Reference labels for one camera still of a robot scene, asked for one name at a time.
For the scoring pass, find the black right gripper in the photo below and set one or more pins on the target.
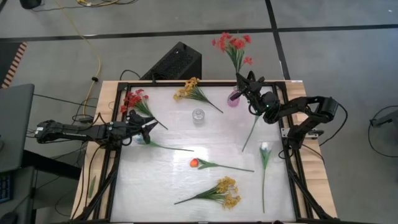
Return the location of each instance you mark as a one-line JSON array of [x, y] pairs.
[[264, 102]]

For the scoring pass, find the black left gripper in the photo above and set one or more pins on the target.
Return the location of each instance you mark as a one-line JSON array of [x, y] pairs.
[[121, 132]]

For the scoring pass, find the white artificial tulip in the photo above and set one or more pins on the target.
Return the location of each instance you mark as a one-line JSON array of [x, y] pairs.
[[265, 147], [139, 140]]

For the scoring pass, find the purple glass vase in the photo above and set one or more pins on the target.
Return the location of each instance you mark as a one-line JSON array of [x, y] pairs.
[[232, 102]]

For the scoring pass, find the red artificial flower bunch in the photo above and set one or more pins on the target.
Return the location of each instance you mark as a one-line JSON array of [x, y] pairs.
[[133, 100], [239, 43]]

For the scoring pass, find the orange artificial tulip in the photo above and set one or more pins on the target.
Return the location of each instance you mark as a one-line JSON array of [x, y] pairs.
[[250, 133], [194, 162]]

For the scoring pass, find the small yellow flower bunch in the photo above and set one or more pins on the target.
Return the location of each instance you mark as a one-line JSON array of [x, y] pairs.
[[188, 88]]

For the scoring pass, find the large yellow flower bunch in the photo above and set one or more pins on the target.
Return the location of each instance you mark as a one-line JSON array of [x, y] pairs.
[[224, 186]]

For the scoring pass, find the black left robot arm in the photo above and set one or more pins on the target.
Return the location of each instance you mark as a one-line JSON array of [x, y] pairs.
[[71, 130]]

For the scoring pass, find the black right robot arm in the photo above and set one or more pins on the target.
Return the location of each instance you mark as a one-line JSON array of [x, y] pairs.
[[311, 104]]

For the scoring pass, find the clear glass vase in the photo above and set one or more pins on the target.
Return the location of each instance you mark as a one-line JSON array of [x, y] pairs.
[[198, 115]]

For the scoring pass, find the white glossy table sheet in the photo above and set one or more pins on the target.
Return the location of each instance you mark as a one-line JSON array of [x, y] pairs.
[[155, 193]]

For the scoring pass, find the black computer tower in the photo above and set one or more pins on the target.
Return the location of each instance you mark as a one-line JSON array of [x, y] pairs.
[[177, 62]]

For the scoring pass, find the loose green leaf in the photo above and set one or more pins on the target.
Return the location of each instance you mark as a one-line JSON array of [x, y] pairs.
[[92, 186]]

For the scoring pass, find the gray laptop lid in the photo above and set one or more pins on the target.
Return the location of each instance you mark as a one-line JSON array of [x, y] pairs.
[[15, 124]]

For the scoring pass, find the gray side desk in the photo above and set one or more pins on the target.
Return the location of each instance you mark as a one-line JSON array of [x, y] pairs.
[[18, 199]]

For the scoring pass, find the dark floor stand foot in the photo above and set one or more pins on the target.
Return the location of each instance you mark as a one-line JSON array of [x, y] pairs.
[[385, 118]]

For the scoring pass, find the dark keyboard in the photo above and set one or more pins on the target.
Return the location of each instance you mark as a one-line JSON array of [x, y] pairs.
[[5, 188]]

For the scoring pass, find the black mat with striped edge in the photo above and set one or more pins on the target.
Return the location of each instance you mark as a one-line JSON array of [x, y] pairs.
[[6, 59]]

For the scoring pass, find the black computer mouse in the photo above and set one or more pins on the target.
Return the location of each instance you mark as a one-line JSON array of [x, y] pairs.
[[7, 218]]

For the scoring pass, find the black round floor object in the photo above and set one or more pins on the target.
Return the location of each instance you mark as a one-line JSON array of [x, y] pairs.
[[29, 3]]

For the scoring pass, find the black arched bracket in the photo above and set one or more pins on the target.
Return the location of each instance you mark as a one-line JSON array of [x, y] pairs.
[[251, 73]]

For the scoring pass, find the black aluminium table frame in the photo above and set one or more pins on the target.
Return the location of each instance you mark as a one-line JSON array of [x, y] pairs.
[[155, 84]]

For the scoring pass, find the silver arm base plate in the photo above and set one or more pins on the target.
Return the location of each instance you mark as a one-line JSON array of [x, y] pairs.
[[314, 133]]

